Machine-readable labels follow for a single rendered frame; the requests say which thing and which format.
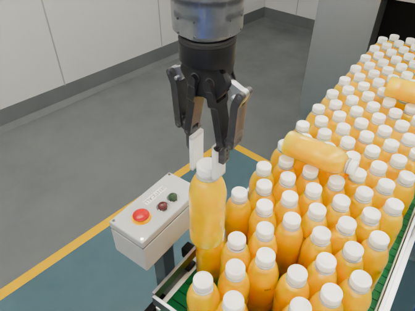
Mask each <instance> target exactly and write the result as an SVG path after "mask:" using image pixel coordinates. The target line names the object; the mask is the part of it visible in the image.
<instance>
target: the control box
mask: <svg viewBox="0 0 415 311"><path fill-rule="evenodd" d="M189 186H190V183H189V182H187V181H185V180H183V179H181V178H179V177H177V176H175V175H173V174H171V173H168V174H166V175H165V176H164V177H163V178H161V179H160V180H159V181H158V182H157V183H155V184H154V185H153V186H152V187H150V188H149V189H148V190H147V191H146V192H144V193H143V194H142V195H141V196H140V197H138V198H137V199H136V200H135V201H133V202H132V203H131V204H130V205H129V206H127V207H126V208H125V209H124V210H123V211H121V212H120V213H119V214H118V215H116V216H115V217H114V218H113V219H112V220H110V221H109V224H110V227H111V230H112V235H113V238H114V242H115V247H116V249H117V250H118V251H119V252H121V253H122V254H123V255H125V256H126V257H128V258H129V259H131V260H132V261H134V262H135V263H136V264H138V265H139V266H141V267H142V268H144V269H145V270H149V269H150V268H151V267H152V266H153V265H154V264H155V263H156V261H157V260H158V259H159V258H160V257H161V256H162V255H163V254H164V253H165V252H166V251H167V250H168V249H169V248H170V247H171V246H172V245H173V244H174V243H175V242H176V241H177V240H178V239H179V238H180V237H181V236H182V235H183V234H184V232H186V230H187V229H189V227H190V224H189V201H188V190H189ZM161 188H163V189H161ZM157 191H158V192H157ZM156 193H157V194H158V195H157V194H156ZM170 193H176V194H177V196H178V198H177V199H176V200H175V201H170V200H169V199H168V195H169V194H170ZM154 196H155V197H154ZM150 197H151V199H152V200H150ZM147 199H148V200H147ZM146 200H147V201H146ZM145 201H146V202H145ZM162 201H164V202H166V203H167V205H168V207H167V208H166V209H165V210H160V209H158V203H160V202H162ZM137 209H147V210H148V211H149V217H148V219H147V220H145V221H143V222H138V221H135V220H134V219H133V213H134V211H136V210H137Z"/></svg>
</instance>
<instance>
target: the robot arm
mask: <svg viewBox="0 0 415 311"><path fill-rule="evenodd" d="M244 6H245V0H170V8H171V19H172V28H173V30H174V32H176V33H177V34H178V51H179V59H180V61H181V64H180V63H177V64H175V65H173V66H172V67H170V68H168V69H167V70H166V74H167V76H168V79H169V81H170V86H171V92H172V102H173V108H174V118H175V125H176V126H177V127H178V128H180V127H182V128H183V129H184V132H185V134H186V138H187V148H188V149H189V150H190V170H194V169H195V168H196V164H197V162H198V161H199V159H202V158H203V138H204V130H203V129H202V128H200V129H198V128H199V127H200V126H201V125H202V124H201V125H200V120H201V114H202V109H203V102H204V98H205V99H207V106H208V108H210V109H211V115H212V123H213V127H214V134H215V139H216V143H215V145H213V146H212V180H213V181H215V182H216V181H217V180H218V179H219V178H220V177H221V176H222V175H223V174H224V173H225V163H226V162H227V161H228V160H229V158H230V150H231V151H232V150H233V149H234V148H235V147H237V146H238V145H239V144H240V143H241V142H242V137H243V129H244V124H245V115H246V106H247V102H248V99H249V98H250V96H251V95H252V93H253V89H252V88H251V87H250V86H247V87H245V88H244V87H243V86H242V85H241V84H239V83H238V82H237V81H236V76H235V72H234V70H233V66H234V63H235V59H236V48H237V34H238V33H239V32H241V30H242V28H243V16H244ZM187 83H188V84H187ZM228 90H231V92H232V94H231V97H230V100H231V101H232V103H231V106H230V115H229V116H228V107H227V101H228Z"/></svg>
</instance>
